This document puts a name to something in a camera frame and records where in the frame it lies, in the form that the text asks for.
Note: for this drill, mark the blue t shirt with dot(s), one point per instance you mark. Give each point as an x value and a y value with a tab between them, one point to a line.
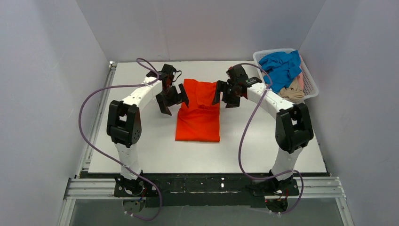
282	68

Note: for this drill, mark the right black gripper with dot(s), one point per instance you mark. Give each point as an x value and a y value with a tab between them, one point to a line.
228	93

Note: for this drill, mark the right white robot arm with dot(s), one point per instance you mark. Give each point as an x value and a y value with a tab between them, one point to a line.
293	129

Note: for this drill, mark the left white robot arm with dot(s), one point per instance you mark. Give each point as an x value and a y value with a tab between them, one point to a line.
124	120

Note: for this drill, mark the white plastic basket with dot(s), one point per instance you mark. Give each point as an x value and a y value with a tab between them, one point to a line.
310	88

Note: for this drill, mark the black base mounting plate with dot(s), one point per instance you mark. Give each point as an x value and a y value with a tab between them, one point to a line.
194	189

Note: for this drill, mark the beige t shirt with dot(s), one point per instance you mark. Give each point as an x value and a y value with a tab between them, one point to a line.
294	92

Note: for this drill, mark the pink t shirt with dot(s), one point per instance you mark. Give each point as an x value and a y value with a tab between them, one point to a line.
300	78

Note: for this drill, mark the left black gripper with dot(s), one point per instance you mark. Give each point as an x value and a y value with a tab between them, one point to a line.
170	97

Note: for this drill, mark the orange t shirt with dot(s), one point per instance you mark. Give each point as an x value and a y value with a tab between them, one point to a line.
200	120

